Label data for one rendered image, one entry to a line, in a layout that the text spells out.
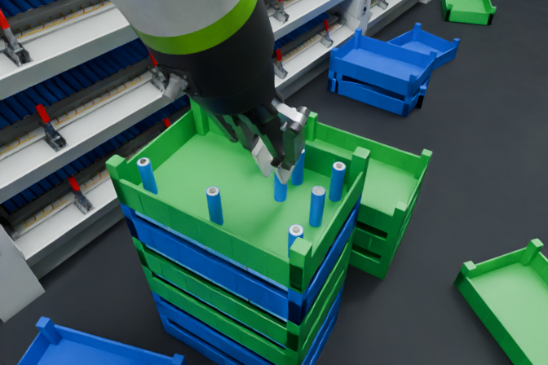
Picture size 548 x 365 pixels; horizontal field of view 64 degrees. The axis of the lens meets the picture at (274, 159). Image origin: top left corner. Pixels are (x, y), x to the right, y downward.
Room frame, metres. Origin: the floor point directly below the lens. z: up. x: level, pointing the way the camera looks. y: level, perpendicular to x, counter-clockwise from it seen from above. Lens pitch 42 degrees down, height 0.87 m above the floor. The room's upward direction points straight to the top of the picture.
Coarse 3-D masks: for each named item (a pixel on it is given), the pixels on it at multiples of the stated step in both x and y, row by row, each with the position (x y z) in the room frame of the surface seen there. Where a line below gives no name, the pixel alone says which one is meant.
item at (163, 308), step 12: (156, 300) 0.42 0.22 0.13; (336, 300) 0.42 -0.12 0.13; (168, 312) 0.41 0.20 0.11; (180, 312) 0.40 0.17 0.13; (180, 324) 0.40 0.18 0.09; (192, 324) 0.38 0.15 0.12; (204, 324) 0.40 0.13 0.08; (324, 324) 0.37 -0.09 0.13; (204, 336) 0.37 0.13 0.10; (216, 336) 0.35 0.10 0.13; (228, 336) 0.38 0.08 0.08; (228, 348) 0.34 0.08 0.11; (240, 348) 0.33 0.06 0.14; (312, 348) 0.33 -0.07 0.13; (240, 360) 0.33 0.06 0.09; (252, 360) 0.32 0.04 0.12; (264, 360) 0.31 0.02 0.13
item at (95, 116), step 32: (96, 64) 0.86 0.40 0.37; (128, 64) 0.88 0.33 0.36; (32, 96) 0.74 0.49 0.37; (64, 96) 0.76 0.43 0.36; (96, 96) 0.79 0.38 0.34; (128, 96) 0.81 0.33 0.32; (160, 96) 0.83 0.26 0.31; (0, 128) 0.66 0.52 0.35; (32, 128) 0.67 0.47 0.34; (64, 128) 0.70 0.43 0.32; (96, 128) 0.71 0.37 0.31; (0, 160) 0.59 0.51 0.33; (32, 160) 0.61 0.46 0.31; (64, 160) 0.64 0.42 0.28; (0, 192) 0.54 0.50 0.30
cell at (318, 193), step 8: (312, 192) 0.38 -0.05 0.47; (320, 192) 0.38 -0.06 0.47; (312, 200) 0.38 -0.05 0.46; (320, 200) 0.38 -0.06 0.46; (312, 208) 0.38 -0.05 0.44; (320, 208) 0.38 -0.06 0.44; (312, 216) 0.38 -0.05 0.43; (320, 216) 0.38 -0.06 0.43; (312, 224) 0.38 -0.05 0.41; (320, 224) 0.38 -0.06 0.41
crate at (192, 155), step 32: (192, 128) 0.57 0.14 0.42; (160, 160) 0.50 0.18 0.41; (192, 160) 0.51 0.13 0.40; (224, 160) 0.51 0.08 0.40; (320, 160) 0.48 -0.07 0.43; (352, 160) 0.44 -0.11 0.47; (128, 192) 0.41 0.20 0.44; (160, 192) 0.44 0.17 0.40; (192, 192) 0.44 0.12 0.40; (224, 192) 0.44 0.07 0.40; (256, 192) 0.44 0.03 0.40; (288, 192) 0.44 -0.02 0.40; (352, 192) 0.40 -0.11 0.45; (192, 224) 0.36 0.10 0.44; (224, 224) 0.38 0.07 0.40; (256, 224) 0.38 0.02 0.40; (288, 224) 0.38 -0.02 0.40; (256, 256) 0.31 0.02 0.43; (320, 256) 0.32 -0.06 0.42
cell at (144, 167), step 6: (138, 162) 0.44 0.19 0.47; (144, 162) 0.44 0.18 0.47; (150, 162) 0.44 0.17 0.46; (138, 168) 0.44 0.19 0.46; (144, 168) 0.43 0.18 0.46; (150, 168) 0.44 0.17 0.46; (144, 174) 0.43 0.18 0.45; (150, 174) 0.44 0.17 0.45; (144, 180) 0.43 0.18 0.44; (150, 180) 0.43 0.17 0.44; (144, 186) 0.43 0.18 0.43; (150, 186) 0.43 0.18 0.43; (156, 186) 0.44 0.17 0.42; (156, 192) 0.44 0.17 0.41
